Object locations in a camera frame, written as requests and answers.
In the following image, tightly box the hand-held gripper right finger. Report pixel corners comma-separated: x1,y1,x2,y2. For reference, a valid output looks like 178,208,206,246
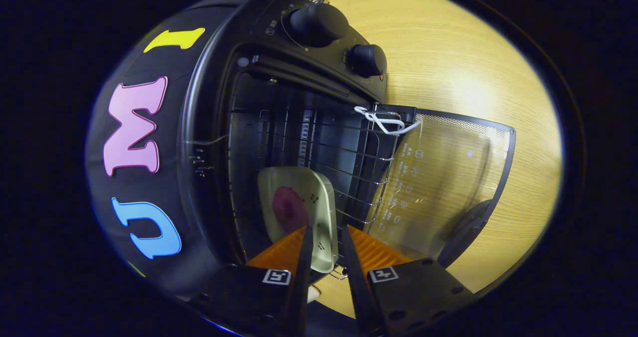
340,224,474,335

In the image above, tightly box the white cord tie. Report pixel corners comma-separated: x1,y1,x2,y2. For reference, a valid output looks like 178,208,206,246
354,106,423,136

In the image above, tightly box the wire oven rack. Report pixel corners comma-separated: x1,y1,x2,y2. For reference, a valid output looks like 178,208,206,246
229,105,402,238

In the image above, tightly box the pale green square plate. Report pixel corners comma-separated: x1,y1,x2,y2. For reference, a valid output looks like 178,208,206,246
258,167,339,274

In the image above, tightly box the round pink ham slice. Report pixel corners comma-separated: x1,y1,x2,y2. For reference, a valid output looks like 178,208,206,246
272,186,310,234

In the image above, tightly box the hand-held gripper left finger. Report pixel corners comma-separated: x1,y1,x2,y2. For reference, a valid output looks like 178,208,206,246
187,226,314,337

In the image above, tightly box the black toaster oven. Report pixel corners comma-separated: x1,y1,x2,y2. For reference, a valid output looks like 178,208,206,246
177,0,516,288

